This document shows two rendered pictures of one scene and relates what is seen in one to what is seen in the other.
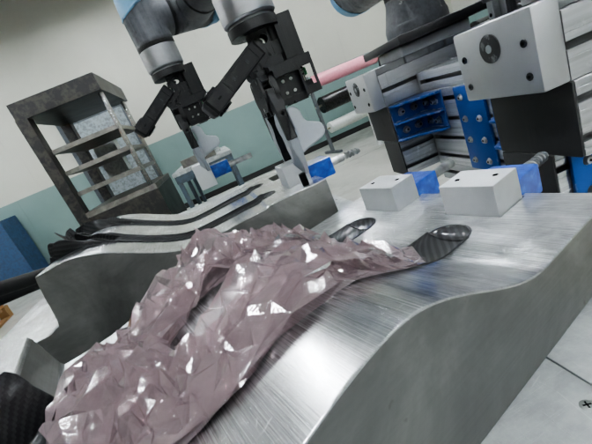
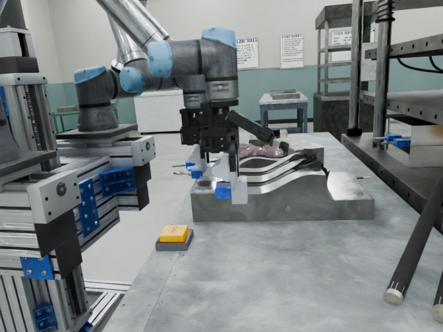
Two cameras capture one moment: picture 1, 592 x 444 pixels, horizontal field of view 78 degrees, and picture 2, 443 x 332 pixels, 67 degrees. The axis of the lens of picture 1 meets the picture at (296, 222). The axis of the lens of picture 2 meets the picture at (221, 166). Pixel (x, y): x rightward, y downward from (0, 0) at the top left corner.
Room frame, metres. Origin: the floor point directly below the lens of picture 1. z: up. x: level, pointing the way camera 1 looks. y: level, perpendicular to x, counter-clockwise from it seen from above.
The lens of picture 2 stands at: (1.58, 0.34, 1.20)
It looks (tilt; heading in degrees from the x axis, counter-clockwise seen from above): 15 degrees down; 197
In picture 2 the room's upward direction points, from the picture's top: 4 degrees counter-clockwise
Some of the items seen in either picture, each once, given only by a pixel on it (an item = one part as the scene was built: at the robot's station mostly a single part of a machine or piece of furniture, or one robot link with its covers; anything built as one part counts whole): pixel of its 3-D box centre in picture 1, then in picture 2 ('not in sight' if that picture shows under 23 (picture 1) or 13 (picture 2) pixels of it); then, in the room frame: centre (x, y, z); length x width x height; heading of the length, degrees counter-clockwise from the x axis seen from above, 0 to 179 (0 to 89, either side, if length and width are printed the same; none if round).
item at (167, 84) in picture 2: not in sight; (169, 78); (0.52, -0.15, 1.21); 0.11 x 0.11 x 0.08; 61
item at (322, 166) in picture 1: (322, 166); (195, 172); (0.56, -0.07, 0.89); 0.13 x 0.05 x 0.05; 99
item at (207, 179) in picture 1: (224, 166); (220, 190); (0.82, 0.10, 0.93); 0.13 x 0.05 x 0.05; 99
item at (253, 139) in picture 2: not in sight; (267, 142); (-0.22, 0.06, 0.84); 0.20 x 0.15 x 0.07; 99
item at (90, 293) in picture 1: (167, 247); (277, 183); (0.57, 0.21, 0.87); 0.50 x 0.26 x 0.14; 99
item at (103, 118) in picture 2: not in sight; (96, 115); (0.46, -0.49, 1.09); 0.15 x 0.15 x 0.10
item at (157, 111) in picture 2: not in sight; (171, 111); (-5.77, -3.04, 0.47); 1.52 x 0.77 x 0.94; 97
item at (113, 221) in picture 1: (161, 218); (271, 167); (0.56, 0.19, 0.92); 0.35 x 0.16 x 0.09; 99
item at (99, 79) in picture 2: not in sight; (93, 84); (0.45, -0.49, 1.20); 0.13 x 0.12 x 0.14; 151
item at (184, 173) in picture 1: (214, 181); not in sight; (5.07, 0.81, 0.46); 1.90 x 0.70 x 0.92; 7
